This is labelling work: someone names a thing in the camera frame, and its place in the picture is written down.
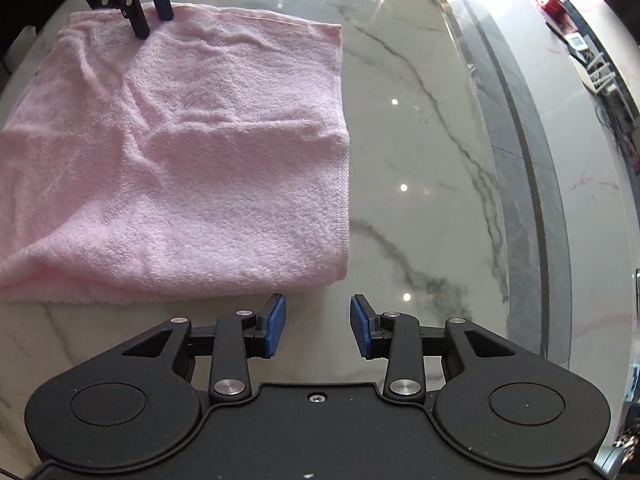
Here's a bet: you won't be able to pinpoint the white router with antennas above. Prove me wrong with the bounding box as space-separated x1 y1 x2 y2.
581 52 622 97

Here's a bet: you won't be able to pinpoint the pink towel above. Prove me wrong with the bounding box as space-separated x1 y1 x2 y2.
0 4 351 306

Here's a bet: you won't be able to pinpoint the black cables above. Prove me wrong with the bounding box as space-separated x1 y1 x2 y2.
597 94 640 172

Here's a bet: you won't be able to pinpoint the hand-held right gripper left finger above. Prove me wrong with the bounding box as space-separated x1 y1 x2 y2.
117 294 287 405

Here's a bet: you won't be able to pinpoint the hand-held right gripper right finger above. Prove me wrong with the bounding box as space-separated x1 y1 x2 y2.
350 294 522 405

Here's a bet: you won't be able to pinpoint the marble television console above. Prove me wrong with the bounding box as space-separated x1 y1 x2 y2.
492 0 640 376

